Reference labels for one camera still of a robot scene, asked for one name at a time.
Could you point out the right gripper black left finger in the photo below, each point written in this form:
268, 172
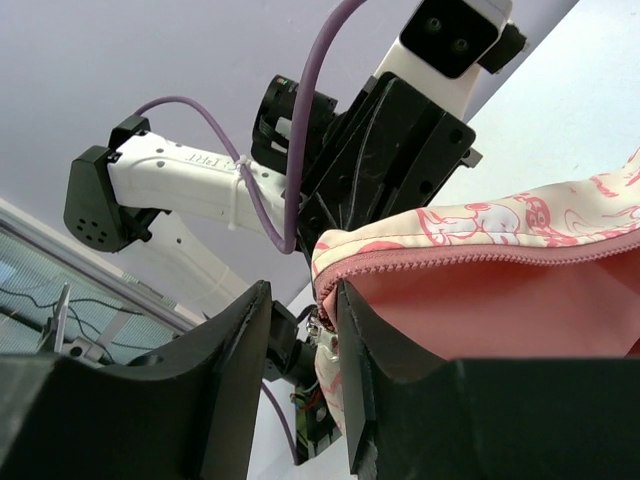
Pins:
186, 410

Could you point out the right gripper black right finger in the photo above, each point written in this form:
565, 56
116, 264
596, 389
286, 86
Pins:
411, 415

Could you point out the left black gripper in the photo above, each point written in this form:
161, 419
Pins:
390, 152

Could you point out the pink Snoopy zip jacket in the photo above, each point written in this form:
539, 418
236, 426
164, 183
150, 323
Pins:
553, 271

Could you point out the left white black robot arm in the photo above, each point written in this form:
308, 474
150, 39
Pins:
129, 196

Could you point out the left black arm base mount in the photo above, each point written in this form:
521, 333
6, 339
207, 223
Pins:
292, 346

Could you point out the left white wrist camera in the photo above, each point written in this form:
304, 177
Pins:
445, 45

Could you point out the aluminium table edge rail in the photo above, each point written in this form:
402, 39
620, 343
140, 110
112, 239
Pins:
106, 304

